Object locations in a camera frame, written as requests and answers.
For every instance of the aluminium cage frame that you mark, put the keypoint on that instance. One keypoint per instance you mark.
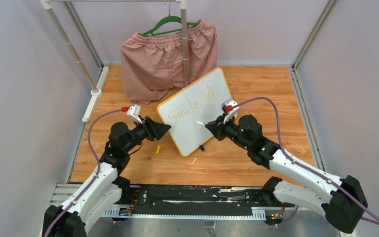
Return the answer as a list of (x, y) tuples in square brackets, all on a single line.
[(264, 47)]

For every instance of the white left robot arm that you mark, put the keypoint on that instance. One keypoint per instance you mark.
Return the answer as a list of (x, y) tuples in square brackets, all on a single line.
[(76, 216)]

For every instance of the pink shorts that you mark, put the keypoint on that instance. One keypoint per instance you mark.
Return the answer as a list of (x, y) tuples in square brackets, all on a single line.
[(153, 65)]

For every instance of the green clothes hanger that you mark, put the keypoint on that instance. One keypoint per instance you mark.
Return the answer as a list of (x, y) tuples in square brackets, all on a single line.
[(172, 23)]

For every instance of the white clothes rack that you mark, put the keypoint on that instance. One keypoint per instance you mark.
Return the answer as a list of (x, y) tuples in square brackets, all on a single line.
[(97, 87)]

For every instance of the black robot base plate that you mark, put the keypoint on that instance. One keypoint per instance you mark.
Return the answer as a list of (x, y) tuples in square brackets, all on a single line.
[(200, 202)]

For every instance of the yellow framed whiteboard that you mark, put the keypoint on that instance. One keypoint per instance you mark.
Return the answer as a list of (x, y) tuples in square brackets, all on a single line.
[(200, 101)]

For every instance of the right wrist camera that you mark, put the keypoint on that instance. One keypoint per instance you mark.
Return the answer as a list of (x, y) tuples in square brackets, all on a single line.
[(228, 109)]

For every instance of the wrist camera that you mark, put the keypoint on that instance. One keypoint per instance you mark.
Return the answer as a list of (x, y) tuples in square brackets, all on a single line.
[(133, 113), (228, 109)]

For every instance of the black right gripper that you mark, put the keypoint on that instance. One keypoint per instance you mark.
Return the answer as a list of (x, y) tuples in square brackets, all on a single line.
[(216, 128)]

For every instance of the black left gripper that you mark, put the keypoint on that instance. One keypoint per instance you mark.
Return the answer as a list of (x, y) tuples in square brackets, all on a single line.
[(153, 130)]

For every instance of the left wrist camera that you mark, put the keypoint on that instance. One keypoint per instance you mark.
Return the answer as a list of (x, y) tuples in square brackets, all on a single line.
[(133, 113)]

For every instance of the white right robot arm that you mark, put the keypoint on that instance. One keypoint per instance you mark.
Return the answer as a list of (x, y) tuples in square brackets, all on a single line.
[(294, 170)]

